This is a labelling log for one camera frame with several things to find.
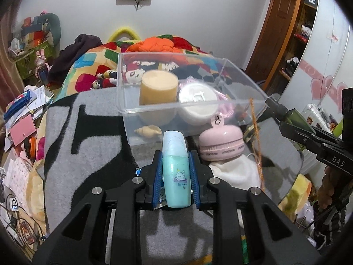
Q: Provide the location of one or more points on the white cloth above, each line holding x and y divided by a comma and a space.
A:
234, 171

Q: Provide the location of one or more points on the wooden shelf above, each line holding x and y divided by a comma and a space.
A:
297, 41

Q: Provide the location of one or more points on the colourful printed blanket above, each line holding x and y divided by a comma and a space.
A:
88, 60

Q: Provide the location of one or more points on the grey green neck pillow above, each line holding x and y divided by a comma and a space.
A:
55, 24

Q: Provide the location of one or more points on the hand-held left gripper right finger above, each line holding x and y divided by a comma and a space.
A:
194, 179

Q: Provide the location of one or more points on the pink mesh packet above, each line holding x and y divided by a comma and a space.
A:
224, 107

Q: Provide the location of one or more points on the person's right hand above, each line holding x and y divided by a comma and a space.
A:
328, 187

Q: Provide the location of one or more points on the dark purple cloth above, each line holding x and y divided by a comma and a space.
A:
71, 60

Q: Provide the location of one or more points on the beige seashell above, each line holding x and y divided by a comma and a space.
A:
149, 131

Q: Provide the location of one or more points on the white curved wardrobe door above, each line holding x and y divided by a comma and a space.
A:
322, 60

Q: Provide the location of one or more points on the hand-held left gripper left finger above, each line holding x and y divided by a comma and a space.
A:
157, 179

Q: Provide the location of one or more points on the dark green spray bottle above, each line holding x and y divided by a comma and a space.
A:
295, 117

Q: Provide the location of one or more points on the orange cloth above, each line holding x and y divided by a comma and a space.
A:
154, 45

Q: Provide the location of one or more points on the pink round desk vacuum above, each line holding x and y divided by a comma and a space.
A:
220, 140

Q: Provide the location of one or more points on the brown curtain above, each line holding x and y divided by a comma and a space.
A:
8, 60

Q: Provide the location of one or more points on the yellow foam arch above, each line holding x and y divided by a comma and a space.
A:
124, 29

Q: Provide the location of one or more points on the grey black rug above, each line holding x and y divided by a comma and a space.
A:
96, 157

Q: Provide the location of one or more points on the stack of coloured boxes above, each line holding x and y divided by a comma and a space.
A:
31, 33

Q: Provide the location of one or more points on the yellow cylindrical jar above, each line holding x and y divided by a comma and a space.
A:
157, 88

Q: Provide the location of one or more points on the teal tube bottle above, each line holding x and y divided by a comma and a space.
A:
176, 171

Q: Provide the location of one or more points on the clear plastic storage box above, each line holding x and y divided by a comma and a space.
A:
154, 109

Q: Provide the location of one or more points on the pile of papers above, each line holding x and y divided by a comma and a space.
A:
40, 96

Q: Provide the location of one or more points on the green patterned box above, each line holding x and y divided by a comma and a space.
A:
27, 66

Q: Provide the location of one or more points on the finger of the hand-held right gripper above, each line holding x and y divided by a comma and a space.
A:
328, 135
300, 138

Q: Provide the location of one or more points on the blue pencil case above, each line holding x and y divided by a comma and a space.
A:
16, 105

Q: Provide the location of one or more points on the brown wooden door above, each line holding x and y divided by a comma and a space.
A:
273, 38

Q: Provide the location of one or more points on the pink rabbit toy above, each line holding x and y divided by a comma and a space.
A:
41, 60

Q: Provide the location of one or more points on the white round jar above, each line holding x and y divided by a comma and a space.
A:
197, 99

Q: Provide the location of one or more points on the floral paper pouch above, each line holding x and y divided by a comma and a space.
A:
18, 176

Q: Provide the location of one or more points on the orange black gadget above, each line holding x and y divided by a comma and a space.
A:
30, 147

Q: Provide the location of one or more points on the pink wallet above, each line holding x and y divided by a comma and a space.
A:
23, 129

